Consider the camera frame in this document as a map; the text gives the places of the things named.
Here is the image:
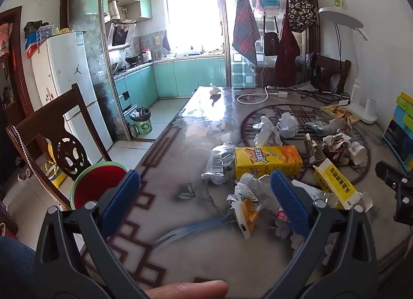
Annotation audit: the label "yellow white medicine box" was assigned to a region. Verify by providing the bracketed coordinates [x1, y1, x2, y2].
[313, 158, 373, 211]

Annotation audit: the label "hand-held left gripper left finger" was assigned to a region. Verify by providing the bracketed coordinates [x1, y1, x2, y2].
[33, 169, 149, 299]

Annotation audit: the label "printed paper cup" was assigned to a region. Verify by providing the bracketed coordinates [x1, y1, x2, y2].
[349, 142, 368, 166]

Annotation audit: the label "blue red box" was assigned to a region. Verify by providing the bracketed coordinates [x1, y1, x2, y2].
[26, 33, 41, 58]

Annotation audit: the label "white paper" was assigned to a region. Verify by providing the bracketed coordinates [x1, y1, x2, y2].
[253, 116, 282, 146]
[277, 112, 299, 138]

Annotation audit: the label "black white patterned bag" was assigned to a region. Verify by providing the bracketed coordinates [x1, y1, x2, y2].
[287, 0, 317, 33]

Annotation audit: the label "dark red garment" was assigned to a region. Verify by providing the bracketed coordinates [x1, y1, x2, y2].
[274, 12, 300, 85]

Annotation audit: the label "blue white snack bag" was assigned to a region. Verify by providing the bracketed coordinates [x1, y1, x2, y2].
[305, 118, 339, 135]

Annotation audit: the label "white cable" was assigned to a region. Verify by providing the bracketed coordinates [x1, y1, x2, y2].
[238, 88, 279, 104]

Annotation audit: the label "yellow white wrapper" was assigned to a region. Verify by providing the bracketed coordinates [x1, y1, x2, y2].
[227, 184, 262, 240]

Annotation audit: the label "yellow juice box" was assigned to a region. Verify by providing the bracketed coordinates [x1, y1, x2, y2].
[234, 145, 303, 180]

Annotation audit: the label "clear plastic bag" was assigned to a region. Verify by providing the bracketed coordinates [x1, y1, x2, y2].
[201, 143, 236, 184]

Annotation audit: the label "red hanging decoration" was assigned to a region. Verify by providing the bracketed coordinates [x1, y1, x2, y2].
[0, 23, 12, 58]

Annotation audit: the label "red printed paper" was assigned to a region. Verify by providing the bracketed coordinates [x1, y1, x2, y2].
[329, 115, 355, 133]
[323, 133, 352, 166]

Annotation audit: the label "person's blue jeans leg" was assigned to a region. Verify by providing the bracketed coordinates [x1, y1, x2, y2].
[0, 238, 36, 299]

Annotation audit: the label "white desk lamp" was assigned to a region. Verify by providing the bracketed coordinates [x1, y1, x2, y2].
[319, 7, 378, 124]

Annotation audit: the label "dark green bag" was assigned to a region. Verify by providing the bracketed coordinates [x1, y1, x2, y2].
[24, 21, 42, 37]

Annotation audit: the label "person's left hand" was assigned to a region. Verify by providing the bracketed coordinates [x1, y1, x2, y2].
[145, 280, 228, 299]

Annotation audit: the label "carved dark wooden chair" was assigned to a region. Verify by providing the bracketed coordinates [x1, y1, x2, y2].
[6, 83, 112, 209]

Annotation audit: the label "red bucket green rim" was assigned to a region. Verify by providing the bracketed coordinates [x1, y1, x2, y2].
[70, 162, 130, 211]

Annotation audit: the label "slatted dark wooden chair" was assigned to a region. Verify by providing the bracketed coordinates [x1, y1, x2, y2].
[305, 54, 352, 93]

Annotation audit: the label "range hood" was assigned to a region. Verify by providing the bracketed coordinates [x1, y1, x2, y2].
[106, 20, 138, 51]

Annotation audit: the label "blue basket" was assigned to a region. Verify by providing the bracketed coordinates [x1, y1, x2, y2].
[37, 25, 54, 43]

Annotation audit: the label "clear plastic bottle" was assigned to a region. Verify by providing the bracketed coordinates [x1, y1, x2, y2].
[239, 173, 281, 212]

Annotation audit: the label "teal kitchen cabinets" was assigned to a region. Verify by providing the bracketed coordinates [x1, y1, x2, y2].
[106, 0, 152, 20]
[114, 57, 226, 109]

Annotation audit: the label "yellow picture book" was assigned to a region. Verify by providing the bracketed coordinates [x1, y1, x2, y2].
[321, 104, 360, 124]

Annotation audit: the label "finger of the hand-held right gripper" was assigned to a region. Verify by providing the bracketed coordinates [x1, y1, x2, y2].
[375, 160, 413, 226]

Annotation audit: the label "green kitchen waste bin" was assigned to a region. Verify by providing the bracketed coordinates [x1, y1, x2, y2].
[130, 109, 152, 135]

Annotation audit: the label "yellow toy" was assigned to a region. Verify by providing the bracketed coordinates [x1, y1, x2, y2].
[45, 139, 68, 190]

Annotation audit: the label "teal upper kitchen cabinets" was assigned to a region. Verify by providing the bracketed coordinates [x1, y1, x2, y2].
[106, 0, 152, 20]

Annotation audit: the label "kitchen window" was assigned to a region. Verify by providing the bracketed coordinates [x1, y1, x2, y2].
[166, 0, 223, 54]

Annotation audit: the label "teal lower kitchen cabinets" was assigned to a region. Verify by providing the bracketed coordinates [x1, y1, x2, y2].
[114, 57, 226, 109]

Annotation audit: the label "white refrigerator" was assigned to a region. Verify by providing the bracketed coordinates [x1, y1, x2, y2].
[30, 31, 113, 166]

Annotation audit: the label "black shoulder bag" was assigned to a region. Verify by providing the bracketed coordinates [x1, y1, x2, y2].
[263, 15, 280, 58]

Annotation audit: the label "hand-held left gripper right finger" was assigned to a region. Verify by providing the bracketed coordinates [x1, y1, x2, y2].
[261, 169, 379, 299]

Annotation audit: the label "glass sliding door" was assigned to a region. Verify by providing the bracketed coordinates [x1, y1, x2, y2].
[61, 0, 117, 138]

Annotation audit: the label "black power cable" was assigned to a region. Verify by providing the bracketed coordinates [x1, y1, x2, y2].
[265, 84, 351, 100]

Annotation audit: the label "small brown white box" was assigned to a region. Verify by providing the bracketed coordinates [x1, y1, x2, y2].
[305, 133, 326, 166]

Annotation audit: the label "colourful box at wall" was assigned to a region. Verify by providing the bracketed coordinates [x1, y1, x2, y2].
[382, 93, 413, 174]

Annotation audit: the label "plaid cloth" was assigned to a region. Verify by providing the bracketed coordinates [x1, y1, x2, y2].
[232, 0, 260, 66]

